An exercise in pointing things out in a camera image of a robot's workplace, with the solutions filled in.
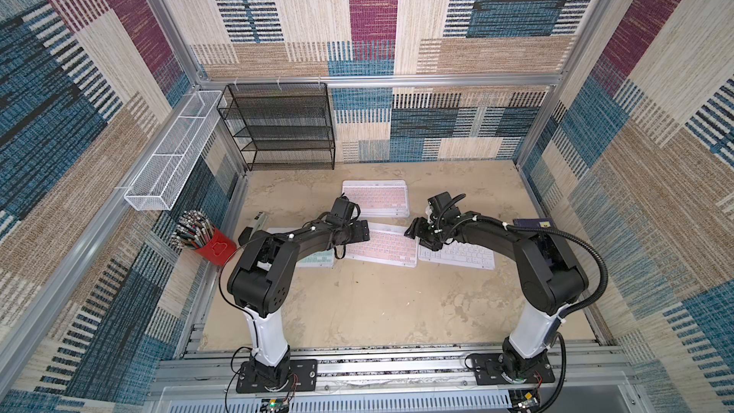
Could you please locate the white key keyboard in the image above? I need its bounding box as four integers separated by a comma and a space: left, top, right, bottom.
418, 243, 495, 270

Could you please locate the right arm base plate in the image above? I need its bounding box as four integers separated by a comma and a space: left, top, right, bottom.
464, 352, 556, 386

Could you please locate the white wire mesh basket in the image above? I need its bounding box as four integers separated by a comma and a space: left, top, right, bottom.
124, 91, 223, 211

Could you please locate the black white stapler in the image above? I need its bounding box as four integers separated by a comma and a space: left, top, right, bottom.
237, 211, 269, 246

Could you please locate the bundle of pens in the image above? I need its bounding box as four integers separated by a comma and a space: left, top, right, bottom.
169, 210, 215, 250

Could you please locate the red pen holder cup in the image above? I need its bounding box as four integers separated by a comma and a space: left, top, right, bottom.
195, 229, 237, 267

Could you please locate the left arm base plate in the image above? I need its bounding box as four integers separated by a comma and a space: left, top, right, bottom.
235, 358, 318, 394

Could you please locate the dark blue notebook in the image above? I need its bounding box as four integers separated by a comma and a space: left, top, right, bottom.
512, 218, 555, 229

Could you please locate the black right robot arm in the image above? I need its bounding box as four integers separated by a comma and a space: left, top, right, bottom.
404, 192, 609, 384

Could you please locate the black wire shelf rack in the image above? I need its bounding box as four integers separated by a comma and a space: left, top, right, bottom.
219, 82, 336, 171

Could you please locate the green key keyboard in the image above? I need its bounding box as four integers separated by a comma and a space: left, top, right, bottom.
267, 227, 335, 269

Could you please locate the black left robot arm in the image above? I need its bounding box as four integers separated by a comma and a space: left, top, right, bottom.
227, 194, 370, 389

